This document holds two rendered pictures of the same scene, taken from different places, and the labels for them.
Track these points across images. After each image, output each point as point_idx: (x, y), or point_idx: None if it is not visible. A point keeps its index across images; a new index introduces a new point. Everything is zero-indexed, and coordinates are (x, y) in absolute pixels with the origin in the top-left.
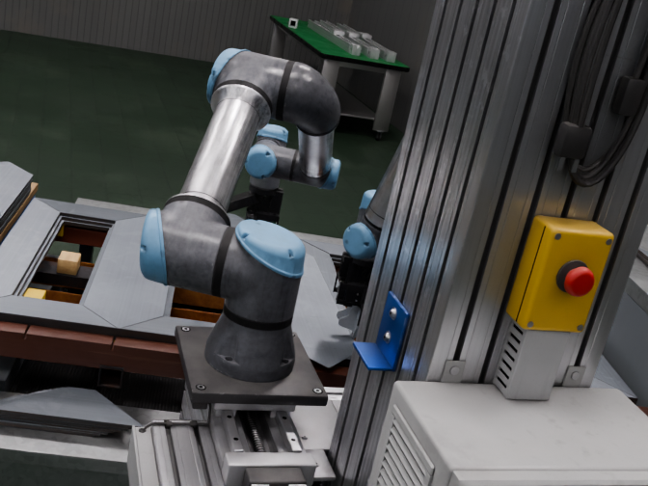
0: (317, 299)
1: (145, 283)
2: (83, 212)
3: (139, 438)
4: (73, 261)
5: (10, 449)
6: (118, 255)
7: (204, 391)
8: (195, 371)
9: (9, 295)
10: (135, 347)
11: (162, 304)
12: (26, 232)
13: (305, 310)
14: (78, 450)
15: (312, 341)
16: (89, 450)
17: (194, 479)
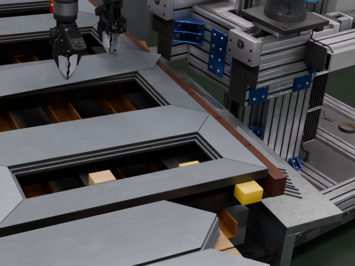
0: (66, 65)
1: (131, 121)
2: (6, 188)
3: (337, 51)
4: (110, 171)
5: (293, 169)
6: (92, 143)
7: (324, 18)
8: (315, 21)
9: (225, 158)
10: (213, 110)
11: (154, 108)
12: (104, 195)
13: (92, 67)
14: (267, 150)
15: (135, 60)
16: (263, 147)
17: (345, 36)
